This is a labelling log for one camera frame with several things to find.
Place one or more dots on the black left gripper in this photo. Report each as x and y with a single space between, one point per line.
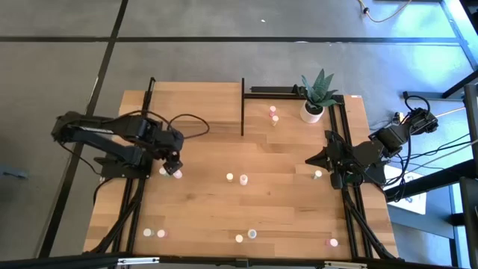
172 142

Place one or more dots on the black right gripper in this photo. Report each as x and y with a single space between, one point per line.
336 157

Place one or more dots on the yellow medicine bottle white cap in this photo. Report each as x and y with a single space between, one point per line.
275 120
229 177

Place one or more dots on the large translucent white bottle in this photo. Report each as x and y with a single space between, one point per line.
243 179

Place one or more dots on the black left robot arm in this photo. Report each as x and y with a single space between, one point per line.
97 130

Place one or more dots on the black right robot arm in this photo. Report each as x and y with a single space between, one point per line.
373 149

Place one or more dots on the wooden shelf with black legs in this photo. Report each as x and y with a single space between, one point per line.
194 101

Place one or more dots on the opaque white medicine bottle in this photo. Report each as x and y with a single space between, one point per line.
252 234

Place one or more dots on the green succulent in white pot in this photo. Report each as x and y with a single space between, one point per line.
313 114

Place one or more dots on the power strip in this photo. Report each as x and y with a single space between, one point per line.
399 118

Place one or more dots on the white round bottle cap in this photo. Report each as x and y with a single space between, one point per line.
239 238

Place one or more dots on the white paper sheet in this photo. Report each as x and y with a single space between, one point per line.
411 203

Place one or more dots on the black desk leg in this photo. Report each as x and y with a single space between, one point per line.
425 95

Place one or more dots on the dark desk panel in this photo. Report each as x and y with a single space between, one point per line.
470 224
471 130

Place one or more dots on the grey floor object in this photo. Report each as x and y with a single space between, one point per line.
13 173

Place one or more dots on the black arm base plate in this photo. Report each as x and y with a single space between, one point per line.
377 176
112 172

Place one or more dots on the black aluminium frame rails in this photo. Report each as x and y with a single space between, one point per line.
347 220
133 224

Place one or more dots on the short black frame bar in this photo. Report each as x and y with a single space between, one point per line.
272 96

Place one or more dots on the long black frame bar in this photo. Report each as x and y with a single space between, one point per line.
201 260

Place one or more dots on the silver metal bracket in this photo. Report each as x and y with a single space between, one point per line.
345 265
138 261

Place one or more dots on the black diagonal desk frame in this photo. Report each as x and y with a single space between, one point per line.
429 183

